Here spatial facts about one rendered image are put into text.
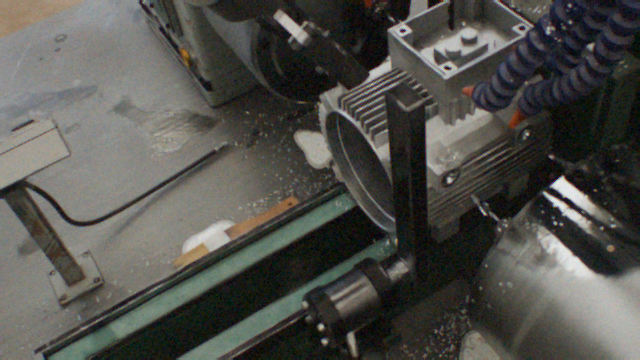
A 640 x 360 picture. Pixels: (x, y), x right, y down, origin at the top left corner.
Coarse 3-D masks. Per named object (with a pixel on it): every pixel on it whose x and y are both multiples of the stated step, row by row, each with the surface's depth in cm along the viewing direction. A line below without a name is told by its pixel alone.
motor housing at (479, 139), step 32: (384, 64) 85; (352, 96) 76; (384, 96) 75; (352, 128) 87; (384, 128) 74; (448, 128) 76; (480, 128) 77; (544, 128) 79; (352, 160) 89; (480, 160) 76; (512, 160) 78; (352, 192) 88; (384, 192) 88; (448, 192) 76; (480, 192) 79; (384, 224) 85
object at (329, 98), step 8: (528, 80) 76; (536, 80) 77; (336, 88) 79; (520, 88) 78; (320, 96) 81; (328, 96) 79; (336, 96) 79; (328, 104) 80; (336, 104) 79; (384, 160) 73; (336, 168) 89; (336, 176) 90; (392, 240) 83
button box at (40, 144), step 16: (32, 128) 83; (48, 128) 84; (0, 144) 82; (16, 144) 83; (32, 144) 83; (48, 144) 84; (64, 144) 85; (0, 160) 82; (16, 160) 83; (32, 160) 84; (48, 160) 84; (0, 176) 83; (16, 176) 83
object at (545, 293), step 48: (624, 144) 60; (576, 192) 58; (624, 192) 57; (528, 240) 59; (576, 240) 56; (624, 240) 55; (480, 288) 63; (528, 288) 58; (576, 288) 55; (624, 288) 53; (528, 336) 59; (576, 336) 55; (624, 336) 52
